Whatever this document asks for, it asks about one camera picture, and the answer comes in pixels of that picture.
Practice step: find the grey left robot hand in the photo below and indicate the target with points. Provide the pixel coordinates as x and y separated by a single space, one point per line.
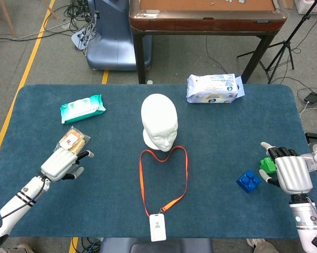
55 164

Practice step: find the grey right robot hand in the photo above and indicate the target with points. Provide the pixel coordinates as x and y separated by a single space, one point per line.
292 174

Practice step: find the white ID badge holder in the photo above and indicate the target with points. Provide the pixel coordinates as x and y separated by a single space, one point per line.
157 228

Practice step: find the white foam mannequin head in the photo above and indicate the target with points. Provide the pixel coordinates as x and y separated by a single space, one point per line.
158 116

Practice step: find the green toy building block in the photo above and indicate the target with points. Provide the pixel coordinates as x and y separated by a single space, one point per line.
266 164

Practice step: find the biscuits in clear bag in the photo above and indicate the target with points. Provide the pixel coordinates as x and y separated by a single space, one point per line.
71 138

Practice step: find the black stand base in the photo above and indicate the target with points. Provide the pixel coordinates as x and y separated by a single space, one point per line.
316 137

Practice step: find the blue toy building block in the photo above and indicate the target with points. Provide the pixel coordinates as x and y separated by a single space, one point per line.
249 182

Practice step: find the blue felt table cover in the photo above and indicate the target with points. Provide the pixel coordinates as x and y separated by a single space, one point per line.
108 184

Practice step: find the green wet wipes pack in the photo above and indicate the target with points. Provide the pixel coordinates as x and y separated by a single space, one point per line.
82 108

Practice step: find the black phone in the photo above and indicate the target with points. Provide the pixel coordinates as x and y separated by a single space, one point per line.
311 98

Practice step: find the person's shoe and trouser leg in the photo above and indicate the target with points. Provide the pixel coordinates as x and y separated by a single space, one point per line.
19 249
256 243

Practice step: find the white blue tissue pack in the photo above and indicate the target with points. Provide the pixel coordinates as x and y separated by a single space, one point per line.
211 89

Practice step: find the white power strip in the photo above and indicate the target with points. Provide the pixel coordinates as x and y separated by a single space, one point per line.
78 39

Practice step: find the dark blue robot body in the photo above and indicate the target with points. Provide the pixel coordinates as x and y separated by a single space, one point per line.
156 246

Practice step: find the black tripod stand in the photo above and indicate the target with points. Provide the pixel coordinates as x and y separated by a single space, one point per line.
287 44

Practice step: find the white chair wooden legs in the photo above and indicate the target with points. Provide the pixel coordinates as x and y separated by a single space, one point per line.
9 21

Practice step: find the light wooden pole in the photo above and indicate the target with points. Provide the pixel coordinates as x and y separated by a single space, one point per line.
50 10

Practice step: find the white storage box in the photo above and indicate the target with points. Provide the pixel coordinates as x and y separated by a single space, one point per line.
300 6

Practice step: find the brown cardboard box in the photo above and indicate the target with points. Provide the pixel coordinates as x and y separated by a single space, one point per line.
287 3

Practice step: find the brown mahjong table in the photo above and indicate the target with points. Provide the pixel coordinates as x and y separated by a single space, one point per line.
200 25

